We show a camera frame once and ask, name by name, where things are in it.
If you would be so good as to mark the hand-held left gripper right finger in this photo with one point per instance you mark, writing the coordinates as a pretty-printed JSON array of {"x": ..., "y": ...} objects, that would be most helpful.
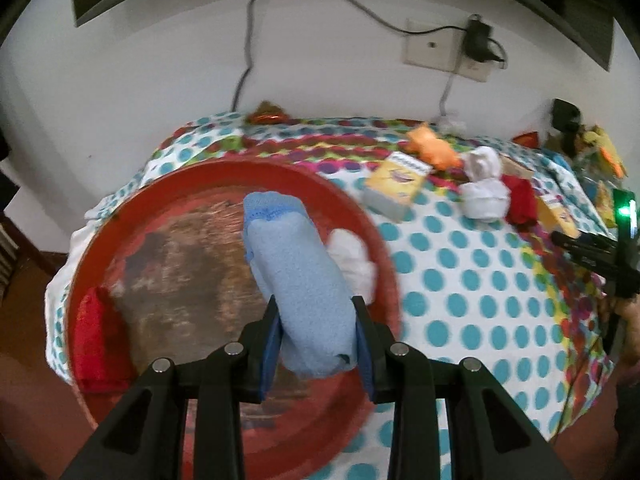
[{"x": 364, "y": 355}]

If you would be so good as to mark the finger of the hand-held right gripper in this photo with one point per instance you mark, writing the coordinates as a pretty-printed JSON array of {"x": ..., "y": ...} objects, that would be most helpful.
[
  {"x": 580, "y": 241},
  {"x": 592, "y": 262}
]

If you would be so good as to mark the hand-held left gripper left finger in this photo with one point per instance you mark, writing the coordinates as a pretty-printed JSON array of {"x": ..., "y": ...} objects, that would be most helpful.
[{"x": 271, "y": 350}]

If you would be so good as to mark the light blue sock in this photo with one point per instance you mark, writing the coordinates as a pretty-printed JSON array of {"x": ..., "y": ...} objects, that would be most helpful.
[{"x": 300, "y": 280}]

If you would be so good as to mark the round red tray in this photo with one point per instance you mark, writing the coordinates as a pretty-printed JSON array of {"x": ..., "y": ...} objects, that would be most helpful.
[{"x": 190, "y": 260}]

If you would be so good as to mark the white sock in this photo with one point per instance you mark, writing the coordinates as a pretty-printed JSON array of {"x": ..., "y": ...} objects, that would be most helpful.
[
  {"x": 482, "y": 162},
  {"x": 482, "y": 200},
  {"x": 350, "y": 255}
]

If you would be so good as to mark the yellow cartoon face box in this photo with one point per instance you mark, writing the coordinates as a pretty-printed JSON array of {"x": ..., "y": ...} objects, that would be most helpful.
[
  {"x": 555, "y": 215},
  {"x": 395, "y": 180}
]

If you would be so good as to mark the clear plastic bag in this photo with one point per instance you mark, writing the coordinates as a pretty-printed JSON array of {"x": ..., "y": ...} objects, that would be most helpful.
[{"x": 595, "y": 190}]

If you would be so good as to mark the red sock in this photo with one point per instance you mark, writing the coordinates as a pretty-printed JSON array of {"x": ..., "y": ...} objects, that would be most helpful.
[
  {"x": 97, "y": 340},
  {"x": 521, "y": 200}
]

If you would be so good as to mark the yellow plush toy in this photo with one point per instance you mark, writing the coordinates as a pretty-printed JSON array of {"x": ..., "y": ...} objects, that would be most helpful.
[{"x": 605, "y": 150}]

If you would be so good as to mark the red foil wrapper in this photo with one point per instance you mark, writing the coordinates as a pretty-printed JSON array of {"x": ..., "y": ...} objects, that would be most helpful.
[{"x": 526, "y": 139}]

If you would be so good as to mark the polka dot tablecloth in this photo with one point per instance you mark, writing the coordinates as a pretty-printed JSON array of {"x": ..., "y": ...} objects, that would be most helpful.
[{"x": 450, "y": 270}]

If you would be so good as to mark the black device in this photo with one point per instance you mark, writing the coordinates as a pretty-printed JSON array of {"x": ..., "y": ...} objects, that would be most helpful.
[{"x": 565, "y": 115}]

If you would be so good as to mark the orange plush toy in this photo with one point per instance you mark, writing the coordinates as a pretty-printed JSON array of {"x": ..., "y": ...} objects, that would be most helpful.
[{"x": 435, "y": 150}]

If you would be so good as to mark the crumpled white plastic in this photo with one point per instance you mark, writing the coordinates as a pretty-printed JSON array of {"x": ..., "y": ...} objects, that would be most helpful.
[{"x": 450, "y": 124}]

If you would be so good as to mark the black power adapter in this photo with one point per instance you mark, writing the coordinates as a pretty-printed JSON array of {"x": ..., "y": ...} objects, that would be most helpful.
[{"x": 477, "y": 37}]

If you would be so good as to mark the orange foil wrapper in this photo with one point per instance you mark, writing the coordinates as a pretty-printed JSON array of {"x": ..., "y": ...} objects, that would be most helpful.
[{"x": 267, "y": 115}]

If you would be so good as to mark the dark wooden furniture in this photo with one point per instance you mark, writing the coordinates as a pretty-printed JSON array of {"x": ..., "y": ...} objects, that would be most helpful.
[{"x": 10, "y": 240}]

